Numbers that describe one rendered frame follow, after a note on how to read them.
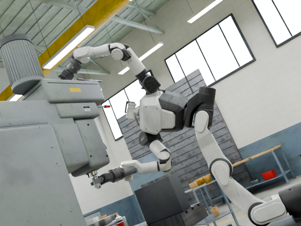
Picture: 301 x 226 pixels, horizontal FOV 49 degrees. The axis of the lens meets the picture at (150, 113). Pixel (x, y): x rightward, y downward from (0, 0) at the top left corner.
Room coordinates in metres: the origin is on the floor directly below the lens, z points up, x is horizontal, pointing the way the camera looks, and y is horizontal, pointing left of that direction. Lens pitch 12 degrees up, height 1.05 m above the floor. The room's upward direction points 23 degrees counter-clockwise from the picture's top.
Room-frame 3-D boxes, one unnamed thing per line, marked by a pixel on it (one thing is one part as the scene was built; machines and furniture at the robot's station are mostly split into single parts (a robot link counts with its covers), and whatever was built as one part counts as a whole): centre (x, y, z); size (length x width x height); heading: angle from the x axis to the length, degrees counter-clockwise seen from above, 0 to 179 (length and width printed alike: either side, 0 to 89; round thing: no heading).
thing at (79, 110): (2.03, 0.50, 1.68); 0.34 x 0.24 x 0.10; 147
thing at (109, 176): (2.12, 0.40, 1.24); 0.13 x 0.12 x 0.10; 38
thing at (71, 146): (1.90, 0.58, 1.47); 0.24 x 0.19 x 0.26; 57
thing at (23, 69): (1.86, 0.61, 2.05); 0.20 x 0.20 x 0.32
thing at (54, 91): (2.05, 0.48, 1.81); 0.47 x 0.26 x 0.16; 147
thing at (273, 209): (2.18, -0.43, 0.68); 0.21 x 0.20 x 0.13; 78
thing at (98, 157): (2.06, 0.48, 1.47); 0.21 x 0.19 x 0.32; 57
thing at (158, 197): (1.81, 0.12, 1.00); 0.22 x 0.12 x 0.20; 67
